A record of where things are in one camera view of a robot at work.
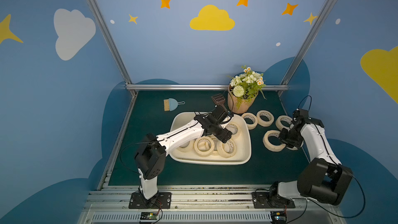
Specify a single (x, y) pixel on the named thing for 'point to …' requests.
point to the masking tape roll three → (252, 116)
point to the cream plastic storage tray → (243, 140)
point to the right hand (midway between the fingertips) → (285, 141)
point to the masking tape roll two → (263, 123)
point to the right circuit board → (278, 217)
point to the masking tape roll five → (206, 153)
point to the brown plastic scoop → (218, 99)
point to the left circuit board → (148, 215)
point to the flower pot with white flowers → (243, 89)
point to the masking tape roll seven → (294, 148)
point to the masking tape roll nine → (235, 128)
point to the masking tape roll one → (268, 145)
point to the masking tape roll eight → (186, 149)
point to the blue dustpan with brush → (171, 104)
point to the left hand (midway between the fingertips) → (225, 130)
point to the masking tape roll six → (232, 150)
